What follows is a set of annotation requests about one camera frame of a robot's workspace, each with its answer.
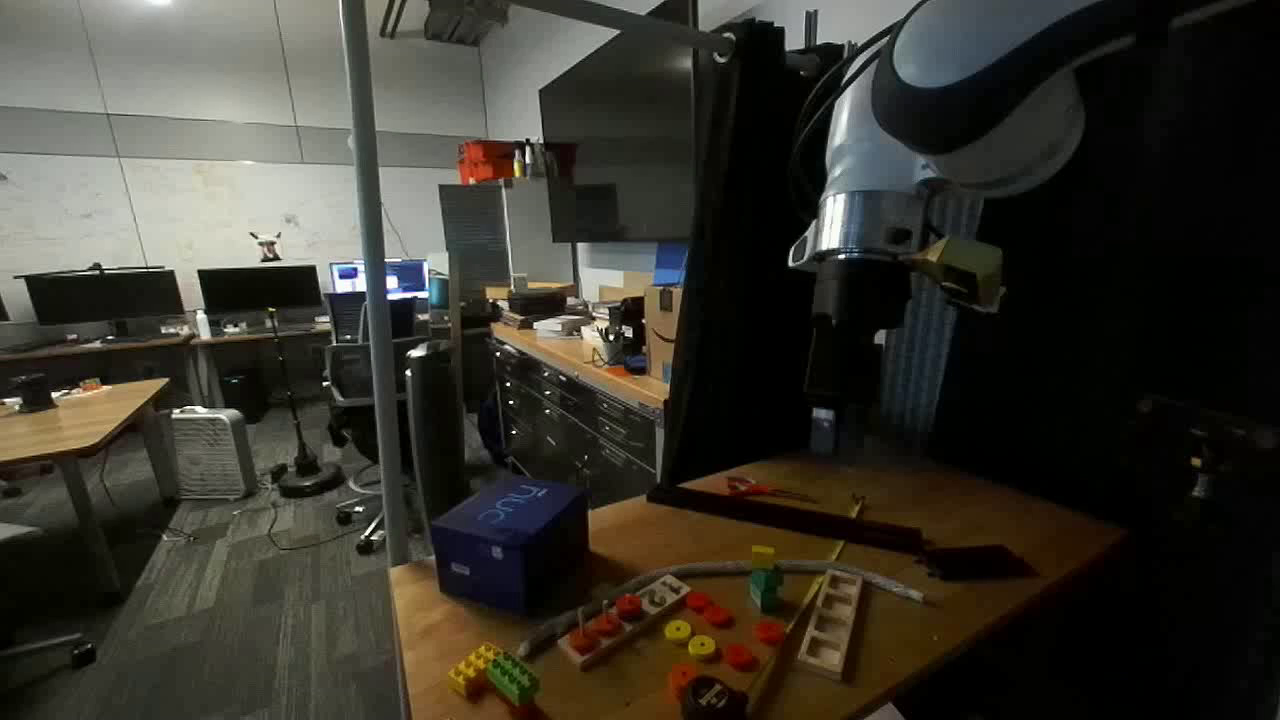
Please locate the black office chair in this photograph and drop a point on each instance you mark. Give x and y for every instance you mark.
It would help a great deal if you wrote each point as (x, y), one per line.
(353, 401)

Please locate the grey tall cabinet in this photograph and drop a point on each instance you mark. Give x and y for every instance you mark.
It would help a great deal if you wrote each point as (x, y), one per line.
(474, 243)

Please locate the wooden peg board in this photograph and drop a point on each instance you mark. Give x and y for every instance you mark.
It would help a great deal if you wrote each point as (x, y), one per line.
(624, 621)

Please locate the silver hard case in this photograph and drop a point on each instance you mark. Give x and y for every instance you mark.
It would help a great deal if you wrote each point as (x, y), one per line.
(215, 454)

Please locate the workbench with black drawers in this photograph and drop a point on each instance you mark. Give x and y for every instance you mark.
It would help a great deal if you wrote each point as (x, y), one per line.
(574, 413)

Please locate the wooden office desk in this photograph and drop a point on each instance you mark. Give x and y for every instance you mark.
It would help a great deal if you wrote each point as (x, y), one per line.
(66, 426)

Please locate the beige wrist camera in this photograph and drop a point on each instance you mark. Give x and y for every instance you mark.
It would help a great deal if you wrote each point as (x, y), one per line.
(961, 270)

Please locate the grey metal pole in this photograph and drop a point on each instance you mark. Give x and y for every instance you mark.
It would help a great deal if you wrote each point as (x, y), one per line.
(375, 267)

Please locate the yellow disc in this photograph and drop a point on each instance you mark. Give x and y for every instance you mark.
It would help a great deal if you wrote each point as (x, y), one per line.
(678, 629)
(702, 647)

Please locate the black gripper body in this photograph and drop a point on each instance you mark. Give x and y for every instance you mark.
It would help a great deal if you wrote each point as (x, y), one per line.
(861, 303)

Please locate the small drone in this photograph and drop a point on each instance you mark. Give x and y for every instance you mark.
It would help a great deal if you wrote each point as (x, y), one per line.
(267, 247)

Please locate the lit blue screen monitor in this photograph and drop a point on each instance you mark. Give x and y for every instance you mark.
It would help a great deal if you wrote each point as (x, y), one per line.
(344, 274)
(405, 276)

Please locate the long black bar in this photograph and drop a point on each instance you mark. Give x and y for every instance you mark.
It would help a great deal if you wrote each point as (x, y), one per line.
(786, 522)

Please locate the black computer monitor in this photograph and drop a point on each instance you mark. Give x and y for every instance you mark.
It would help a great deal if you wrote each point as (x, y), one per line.
(263, 289)
(102, 298)

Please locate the dark grey tall chair back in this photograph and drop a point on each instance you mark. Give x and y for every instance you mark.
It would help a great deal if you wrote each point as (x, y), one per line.
(439, 432)

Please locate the brown cardboard box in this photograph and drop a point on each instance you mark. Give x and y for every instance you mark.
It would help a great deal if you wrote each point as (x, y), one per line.
(661, 329)

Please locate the thin wooden stick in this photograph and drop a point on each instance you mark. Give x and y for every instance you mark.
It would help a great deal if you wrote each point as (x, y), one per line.
(800, 621)

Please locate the black curtain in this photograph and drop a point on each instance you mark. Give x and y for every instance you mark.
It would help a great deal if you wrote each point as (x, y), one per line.
(746, 267)

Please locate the orange storage box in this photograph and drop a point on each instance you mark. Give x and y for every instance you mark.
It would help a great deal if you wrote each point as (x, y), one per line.
(484, 160)

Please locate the blue cardboard box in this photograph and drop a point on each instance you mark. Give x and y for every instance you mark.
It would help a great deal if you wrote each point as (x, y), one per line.
(514, 541)

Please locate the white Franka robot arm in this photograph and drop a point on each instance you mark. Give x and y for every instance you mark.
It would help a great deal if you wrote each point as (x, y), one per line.
(961, 94)

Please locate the flat black strip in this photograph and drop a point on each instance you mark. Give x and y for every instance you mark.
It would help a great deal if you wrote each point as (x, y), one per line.
(981, 560)

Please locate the long wall desk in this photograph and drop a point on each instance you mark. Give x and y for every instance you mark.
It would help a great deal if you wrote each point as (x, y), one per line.
(133, 349)

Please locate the large black wall screen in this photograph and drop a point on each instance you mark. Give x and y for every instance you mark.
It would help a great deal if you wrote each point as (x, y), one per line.
(624, 134)

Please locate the red scissors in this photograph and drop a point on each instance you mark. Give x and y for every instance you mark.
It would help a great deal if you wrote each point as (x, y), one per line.
(760, 489)

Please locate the white wooden slotted tray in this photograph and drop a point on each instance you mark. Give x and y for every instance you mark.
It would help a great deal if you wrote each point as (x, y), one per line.
(830, 625)

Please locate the yellow and green toy bricks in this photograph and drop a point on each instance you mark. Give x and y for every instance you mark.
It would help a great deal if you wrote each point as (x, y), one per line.
(493, 674)

